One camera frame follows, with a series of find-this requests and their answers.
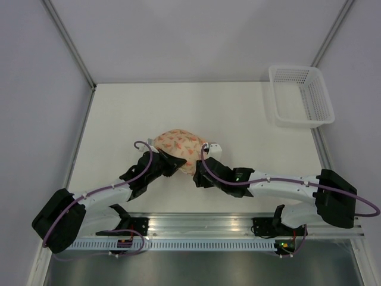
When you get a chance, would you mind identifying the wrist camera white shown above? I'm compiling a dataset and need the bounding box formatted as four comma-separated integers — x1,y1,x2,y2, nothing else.
203,143,222,156
136,143,157,153

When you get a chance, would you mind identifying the floral mesh laundry bag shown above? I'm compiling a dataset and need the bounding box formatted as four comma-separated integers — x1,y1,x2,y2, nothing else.
153,129,207,176

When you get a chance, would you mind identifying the left aluminium frame post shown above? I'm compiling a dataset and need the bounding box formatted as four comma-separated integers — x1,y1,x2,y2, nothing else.
40,0,96,91

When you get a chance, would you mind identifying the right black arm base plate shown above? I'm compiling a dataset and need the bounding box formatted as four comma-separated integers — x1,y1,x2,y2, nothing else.
251,217,305,239

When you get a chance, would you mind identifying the right aluminium frame post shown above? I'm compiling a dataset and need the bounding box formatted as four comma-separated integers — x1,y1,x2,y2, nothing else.
311,0,357,68

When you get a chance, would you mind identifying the white plastic perforated basket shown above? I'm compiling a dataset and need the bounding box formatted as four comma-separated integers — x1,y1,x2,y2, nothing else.
268,65,335,129

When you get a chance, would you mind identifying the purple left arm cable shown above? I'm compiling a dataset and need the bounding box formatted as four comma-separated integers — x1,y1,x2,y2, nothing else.
42,141,154,263

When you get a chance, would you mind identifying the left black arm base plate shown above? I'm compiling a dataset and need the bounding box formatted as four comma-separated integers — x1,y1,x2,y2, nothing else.
96,217,149,236

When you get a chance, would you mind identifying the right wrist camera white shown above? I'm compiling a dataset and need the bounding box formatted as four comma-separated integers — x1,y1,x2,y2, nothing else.
203,143,222,156

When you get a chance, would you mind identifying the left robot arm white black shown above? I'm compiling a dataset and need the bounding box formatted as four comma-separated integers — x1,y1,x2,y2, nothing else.
32,150,187,254

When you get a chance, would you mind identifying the white slotted cable duct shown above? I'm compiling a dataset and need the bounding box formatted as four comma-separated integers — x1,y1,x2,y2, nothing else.
68,238,277,251

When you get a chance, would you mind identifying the aluminium frame post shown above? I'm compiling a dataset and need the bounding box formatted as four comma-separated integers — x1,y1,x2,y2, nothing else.
40,0,96,91
311,0,357,68

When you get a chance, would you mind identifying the aluminium mounting rail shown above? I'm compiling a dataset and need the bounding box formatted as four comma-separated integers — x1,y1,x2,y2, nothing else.
41,212,367,239

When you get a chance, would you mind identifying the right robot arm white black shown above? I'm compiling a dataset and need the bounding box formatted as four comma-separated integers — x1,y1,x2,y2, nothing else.
193,158,357,235

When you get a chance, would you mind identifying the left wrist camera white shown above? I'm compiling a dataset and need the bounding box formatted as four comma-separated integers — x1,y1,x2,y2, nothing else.
136,143,157,153

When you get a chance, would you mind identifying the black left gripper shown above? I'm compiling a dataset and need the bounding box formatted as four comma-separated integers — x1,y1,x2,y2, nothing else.
146,149,187,184

